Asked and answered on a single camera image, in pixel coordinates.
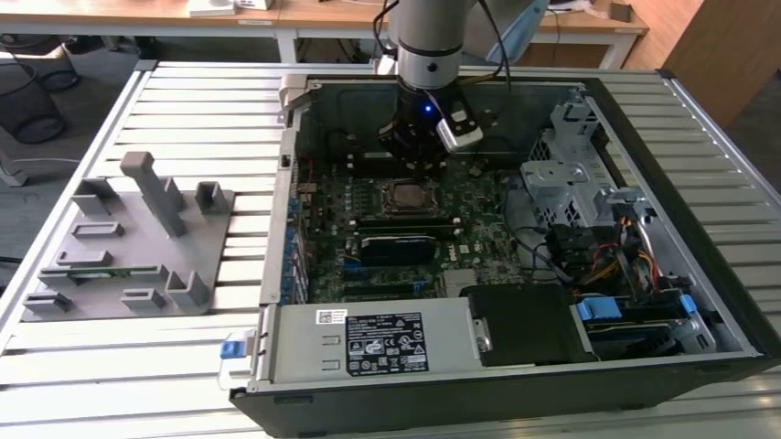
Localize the silver chipset heatsink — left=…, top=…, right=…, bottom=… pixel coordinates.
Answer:
left=443, top=268, right=478, bottom=294

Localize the thin metal locking lever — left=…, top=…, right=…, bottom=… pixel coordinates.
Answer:
left=380, top=205, right=446, bottom=217

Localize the green motherboard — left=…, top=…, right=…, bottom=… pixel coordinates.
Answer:
left=291, top=155, right=538, bottom=305

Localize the grey stand foot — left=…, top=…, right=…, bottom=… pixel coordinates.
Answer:
left=0, top=150, right=29, bottom=187

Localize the blue disk carrier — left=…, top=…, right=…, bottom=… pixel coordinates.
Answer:
left=573, top=294, right=623, bottom=324

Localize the blue case latch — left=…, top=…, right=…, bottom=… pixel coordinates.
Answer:
left=220, top=333, right=255, bottom=362

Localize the wooden cabinet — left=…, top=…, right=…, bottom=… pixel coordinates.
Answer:
left=661, top=0, right=781, bottom=129

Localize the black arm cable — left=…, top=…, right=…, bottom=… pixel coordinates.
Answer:
left=372, top=0, right=514, bottom=89

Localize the black mesh wastebasket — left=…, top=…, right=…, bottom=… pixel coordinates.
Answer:
left=0, top=61, right=67, bottom=145

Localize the green RAM stick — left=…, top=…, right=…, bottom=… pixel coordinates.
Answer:
left=65, top=266, right=153, bottom=279

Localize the silver drive cage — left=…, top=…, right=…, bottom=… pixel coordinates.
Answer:
left=518, top=102, right=618, bottom=230

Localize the black RAM stick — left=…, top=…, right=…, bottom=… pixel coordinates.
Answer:
left=356, top=218, right=458, bottom=238

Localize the silver power supply unit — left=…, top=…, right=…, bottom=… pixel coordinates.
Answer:
left=248, top=299, right=490, bottom=385

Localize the black plastic shroud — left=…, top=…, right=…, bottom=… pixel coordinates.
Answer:
left=466, top=284, right=599, bottom=368

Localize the yellow wire bundle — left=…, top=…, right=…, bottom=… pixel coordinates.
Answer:
left=578, top=246, right=661, bottom=284

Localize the dark round bin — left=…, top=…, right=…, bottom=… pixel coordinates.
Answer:
left=0, top=34, right=80, bottom=92

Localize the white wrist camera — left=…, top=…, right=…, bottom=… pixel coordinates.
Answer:
left=434, top=102, right=487, bottom=153

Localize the black expansion slot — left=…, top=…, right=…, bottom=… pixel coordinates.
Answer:
left=340, top=283, right=422, bottom=296

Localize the black RAM slot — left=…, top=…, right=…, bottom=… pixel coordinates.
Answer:
left=347, top=163, right=447, bottom=178
left=347, top=153, right=447, bottom=166

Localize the grey parts rack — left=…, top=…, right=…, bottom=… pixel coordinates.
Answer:
left=20, top=150, right=237, bottom=323

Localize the black PC case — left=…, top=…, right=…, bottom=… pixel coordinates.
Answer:
left=228, top=72, right=781, bottom=438

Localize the black graphics card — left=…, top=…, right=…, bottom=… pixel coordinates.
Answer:
left=358, top=233, right=439, bottom=266

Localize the black disk drive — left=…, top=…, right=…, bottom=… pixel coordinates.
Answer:
left=585, top=319, right=682, bottom=360

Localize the CPU socket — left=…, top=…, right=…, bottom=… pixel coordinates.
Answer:
left=376, top=177, right=444, bottom=219

